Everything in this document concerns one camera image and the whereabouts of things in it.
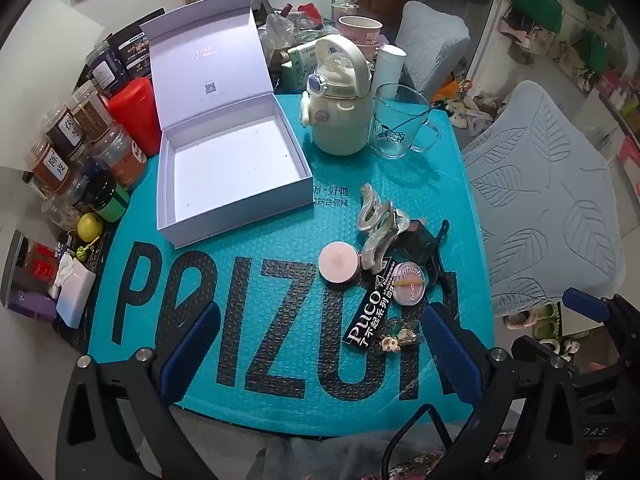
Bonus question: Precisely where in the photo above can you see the pink round tin with band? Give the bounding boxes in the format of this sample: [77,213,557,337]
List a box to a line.
[391,261,432,307]

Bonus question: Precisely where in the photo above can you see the grey square case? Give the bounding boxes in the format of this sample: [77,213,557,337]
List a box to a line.
[395,220,437,267]

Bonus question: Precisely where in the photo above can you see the pink slipper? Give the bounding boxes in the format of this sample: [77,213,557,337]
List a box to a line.
[507,307,538,331]

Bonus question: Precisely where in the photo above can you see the black hair clip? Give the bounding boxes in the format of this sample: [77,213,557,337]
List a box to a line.
[425,219,453,286]

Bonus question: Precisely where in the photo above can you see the black cable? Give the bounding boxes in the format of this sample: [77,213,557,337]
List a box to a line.
[382,402,461,480]

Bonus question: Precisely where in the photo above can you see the red canister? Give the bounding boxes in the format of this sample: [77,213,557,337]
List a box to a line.
[107,78,163,157]

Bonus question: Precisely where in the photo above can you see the green and white medicine box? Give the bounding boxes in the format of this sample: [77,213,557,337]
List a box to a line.
[280,42,321,93]

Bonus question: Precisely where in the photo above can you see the yellow fruit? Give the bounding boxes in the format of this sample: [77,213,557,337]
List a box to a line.
[77,212,103,241]

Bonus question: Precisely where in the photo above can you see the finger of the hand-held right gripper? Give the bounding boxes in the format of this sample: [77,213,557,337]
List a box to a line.
[562,287,640,346]
[511,336,581,373]

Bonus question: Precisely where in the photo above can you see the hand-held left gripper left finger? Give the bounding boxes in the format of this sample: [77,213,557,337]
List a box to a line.
[56,301,223,480]

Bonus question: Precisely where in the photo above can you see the glass mug with cartoon print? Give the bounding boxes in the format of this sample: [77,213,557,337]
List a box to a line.
[369,84,442,161]

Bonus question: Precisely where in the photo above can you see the clear jar with brown contents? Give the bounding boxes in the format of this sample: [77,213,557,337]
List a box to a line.
[66,80,117,136]

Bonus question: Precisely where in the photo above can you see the white cup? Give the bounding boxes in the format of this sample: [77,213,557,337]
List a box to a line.
[376,44,406,92]

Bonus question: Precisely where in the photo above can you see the pearl hair claw clip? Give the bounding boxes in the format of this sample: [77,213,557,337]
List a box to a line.
[356,184,402,277]

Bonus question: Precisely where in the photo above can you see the dark blue jar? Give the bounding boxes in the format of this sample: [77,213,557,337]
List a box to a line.
[86,41,132,96]

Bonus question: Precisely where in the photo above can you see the black snack boxes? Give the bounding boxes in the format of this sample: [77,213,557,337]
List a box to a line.
[107,8,166,83]

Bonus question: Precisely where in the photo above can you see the clear jar with dark contents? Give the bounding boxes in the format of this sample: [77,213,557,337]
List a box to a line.
[42,102,91,161]

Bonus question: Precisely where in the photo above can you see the pink paper cup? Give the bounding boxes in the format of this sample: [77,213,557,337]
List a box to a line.
[337,15,383,61]

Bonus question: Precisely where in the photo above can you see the white gift box with lid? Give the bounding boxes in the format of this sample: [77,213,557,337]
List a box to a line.
[140,0,314,249]

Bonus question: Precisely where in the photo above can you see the small clear jar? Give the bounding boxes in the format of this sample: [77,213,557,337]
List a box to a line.
[42,190,86,228]

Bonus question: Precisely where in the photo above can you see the clear jar with orange label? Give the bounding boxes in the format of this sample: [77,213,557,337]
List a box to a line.
[92,125,148,190]

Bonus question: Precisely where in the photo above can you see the teal bubble mailer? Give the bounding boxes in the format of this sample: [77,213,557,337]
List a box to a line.
[87,92,496,436]

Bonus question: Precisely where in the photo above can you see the purple item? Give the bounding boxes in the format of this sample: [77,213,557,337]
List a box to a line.
[10,287,58,321]

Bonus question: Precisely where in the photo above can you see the grey cloth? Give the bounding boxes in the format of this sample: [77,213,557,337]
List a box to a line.
[240,430,401,480]

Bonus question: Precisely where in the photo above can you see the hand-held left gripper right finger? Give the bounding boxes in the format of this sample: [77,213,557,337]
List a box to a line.
[421,305,586,480]

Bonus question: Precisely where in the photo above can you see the clear star bear hair clip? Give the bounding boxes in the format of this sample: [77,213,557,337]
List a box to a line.
[377,317,426,356]

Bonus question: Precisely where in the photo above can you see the pink round compact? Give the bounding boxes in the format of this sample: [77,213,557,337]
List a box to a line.
[319,241,362,285]

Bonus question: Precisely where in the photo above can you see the floral cloth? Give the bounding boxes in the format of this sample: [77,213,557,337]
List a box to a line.
[380,430,521,480]

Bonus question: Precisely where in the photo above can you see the white slippers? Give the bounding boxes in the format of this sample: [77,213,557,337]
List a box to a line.
[442,95,493,133]

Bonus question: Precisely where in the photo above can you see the green jar with black lid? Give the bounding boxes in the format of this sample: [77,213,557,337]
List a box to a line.
[82,175,131,222]

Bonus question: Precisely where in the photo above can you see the clear jar with reddish contents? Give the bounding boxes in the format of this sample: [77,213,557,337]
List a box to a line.
[26,135,76,196]

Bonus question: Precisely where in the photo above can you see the clear plastic bag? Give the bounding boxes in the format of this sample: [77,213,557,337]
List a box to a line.
[262,12,296,56]

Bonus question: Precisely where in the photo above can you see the green tote bag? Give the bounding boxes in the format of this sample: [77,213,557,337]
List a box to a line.
[510,0,563,33]

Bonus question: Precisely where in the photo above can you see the small white box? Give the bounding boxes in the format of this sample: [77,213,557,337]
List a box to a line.
[56,255,97,328]

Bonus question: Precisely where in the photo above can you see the black long cosmetic box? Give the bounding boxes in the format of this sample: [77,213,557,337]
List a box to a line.
[344,258,398,356]

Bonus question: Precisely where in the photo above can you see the red label box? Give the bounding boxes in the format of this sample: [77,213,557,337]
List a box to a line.
[2,230,61,306]

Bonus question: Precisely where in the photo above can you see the cream water bottle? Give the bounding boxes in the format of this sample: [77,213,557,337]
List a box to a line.
[300,34,375,156]

